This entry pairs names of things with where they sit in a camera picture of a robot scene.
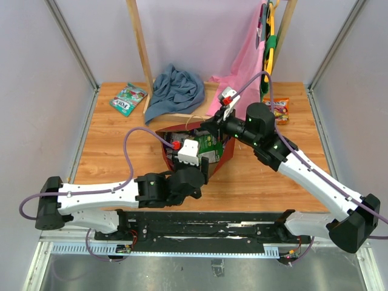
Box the green snack packet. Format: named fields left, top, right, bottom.
left=194, top=134, right=224, bottom=163

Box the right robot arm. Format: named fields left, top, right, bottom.
left=201, top=103, right=381, bottom=253

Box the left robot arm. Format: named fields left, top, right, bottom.
left=35, top=157, right=209, bottom=240

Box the orange Fox's fruits bag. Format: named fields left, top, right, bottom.
left=273, top=98, right=290, bottom=125

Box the brown red paper bag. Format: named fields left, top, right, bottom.
left=156, top=115, right=235, bottom=178

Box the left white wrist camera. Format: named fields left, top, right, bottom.
left=178, top=139, right=199, bottom=166

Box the grey hanger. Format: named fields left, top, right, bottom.
left=256, top=3, right=269, bottom=47

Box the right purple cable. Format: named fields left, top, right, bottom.
left=222, top=71, right=388, bottom=267

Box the blue crumpled cloth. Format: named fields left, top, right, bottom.
left=144, top=64, right=206, bottom=125

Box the green Fox's candy bag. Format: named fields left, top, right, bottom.
left=109, top=83, right=148, bottom=117

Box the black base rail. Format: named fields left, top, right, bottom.
left=93, top=210, right=311, bottom=256

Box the yellow hanger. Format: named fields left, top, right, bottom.
left=263, top=1, right=276, bottom=75

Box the pink shirt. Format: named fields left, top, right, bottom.
left=206, top=1, right=267, bottom=116

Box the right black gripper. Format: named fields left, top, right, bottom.
left=199, top=105, right=259, bottom=147

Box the green hanger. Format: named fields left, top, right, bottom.
left=260, top=35, right=277, bottom=97

